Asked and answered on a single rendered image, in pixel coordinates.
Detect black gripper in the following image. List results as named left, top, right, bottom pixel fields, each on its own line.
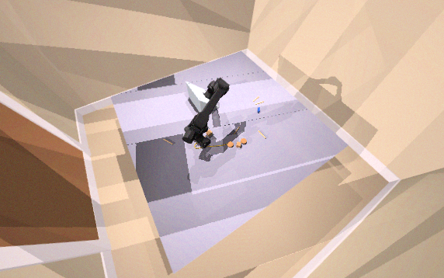
left=184, top=126, right=211, bottom=148

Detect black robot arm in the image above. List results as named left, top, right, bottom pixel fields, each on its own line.
left=182, top=77, right=230, bottom=144

